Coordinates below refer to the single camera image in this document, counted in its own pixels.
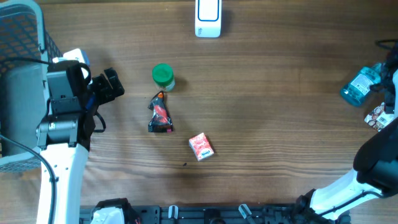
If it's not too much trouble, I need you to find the beige snack bag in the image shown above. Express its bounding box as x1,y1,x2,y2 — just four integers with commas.
364,102,394,132

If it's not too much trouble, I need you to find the blue mouthwash bottle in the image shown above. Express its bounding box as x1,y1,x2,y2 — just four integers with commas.
340,63,382,107

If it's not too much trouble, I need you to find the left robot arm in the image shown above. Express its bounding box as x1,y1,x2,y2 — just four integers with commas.
36,68,124,223

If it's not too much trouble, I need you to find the red black snack pouch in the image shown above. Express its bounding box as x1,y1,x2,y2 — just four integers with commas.
148,91,174,133

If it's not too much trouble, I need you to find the green lid jar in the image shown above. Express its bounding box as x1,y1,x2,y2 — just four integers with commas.
152,63,175,91

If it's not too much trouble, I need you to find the grey plastic mesh basket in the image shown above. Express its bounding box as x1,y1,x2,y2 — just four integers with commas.
0,0,63,174

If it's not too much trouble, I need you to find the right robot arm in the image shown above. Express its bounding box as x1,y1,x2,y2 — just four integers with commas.
290,39,397,223

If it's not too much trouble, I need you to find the red tissue pack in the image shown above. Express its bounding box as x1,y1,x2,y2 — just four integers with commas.
189,133,215,161

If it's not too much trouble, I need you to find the white barcode scanner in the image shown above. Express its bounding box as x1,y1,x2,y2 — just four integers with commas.
195,0,222,38

